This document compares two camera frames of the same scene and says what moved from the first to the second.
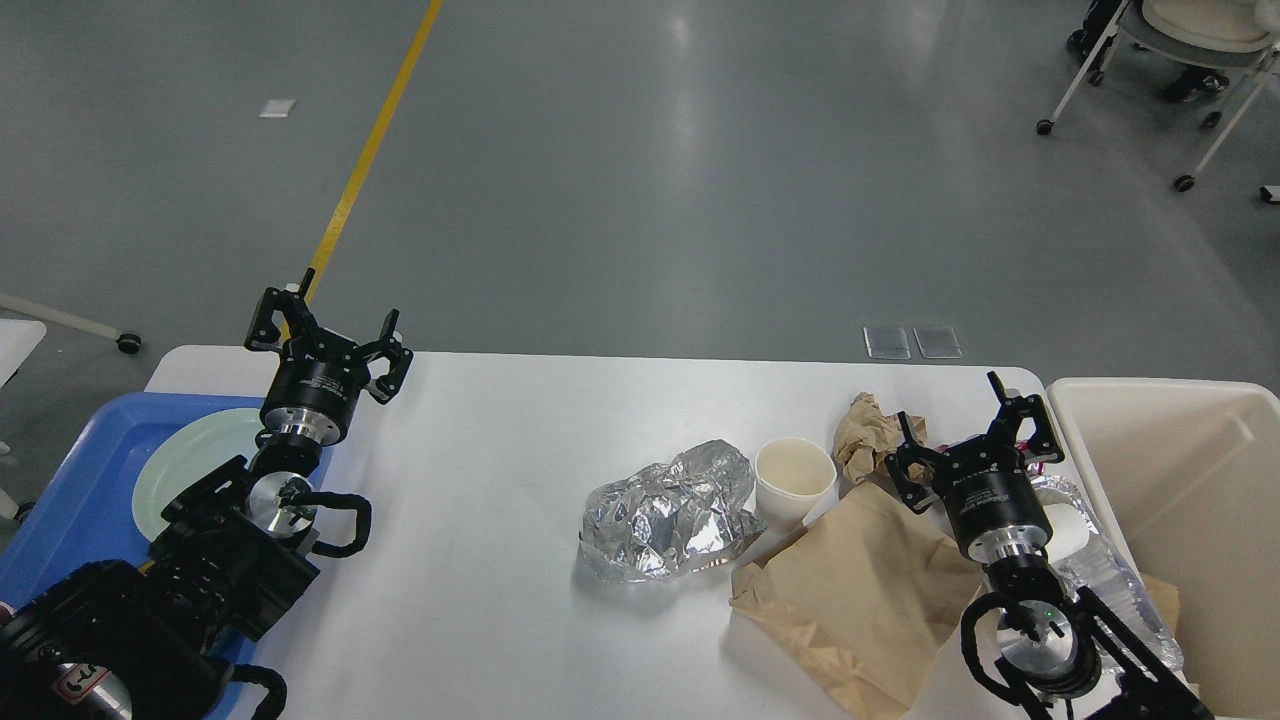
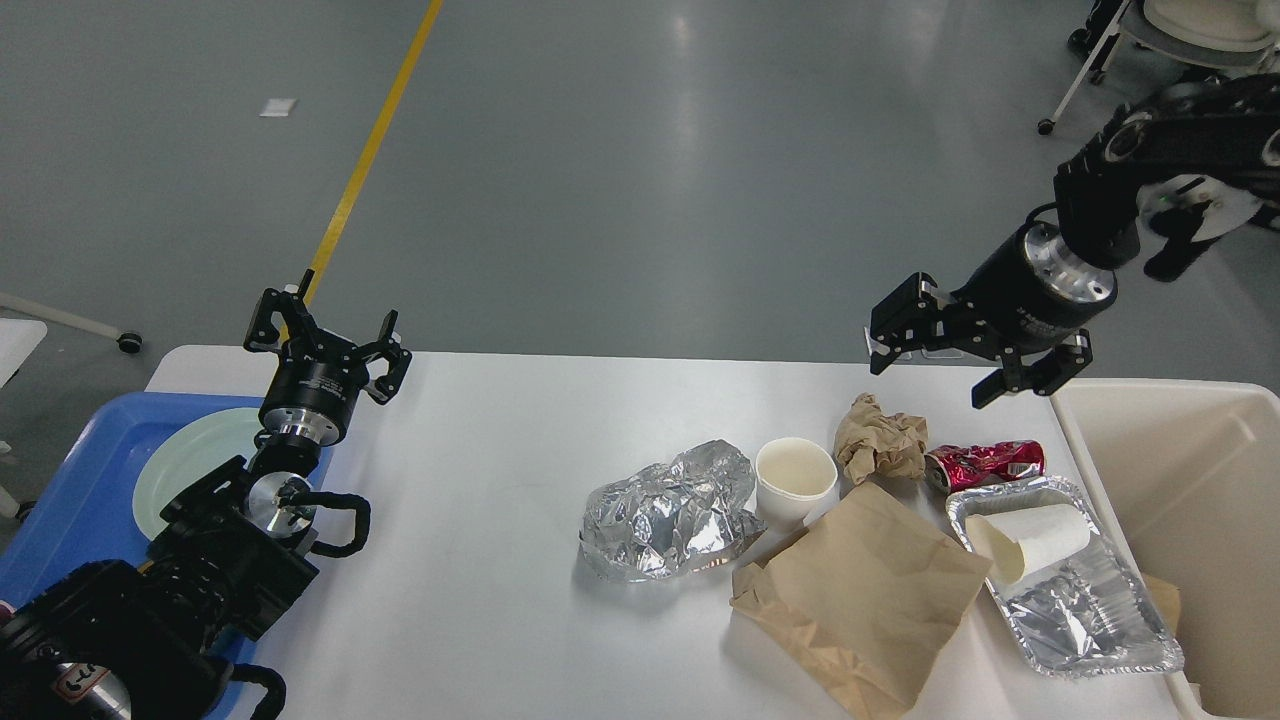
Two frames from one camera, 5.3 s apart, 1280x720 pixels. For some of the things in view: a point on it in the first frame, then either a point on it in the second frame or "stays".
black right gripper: (997, 512) to (1033, 290)
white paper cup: (796, 480) stays
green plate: (187, 455) stays
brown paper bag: (861, 605) stays
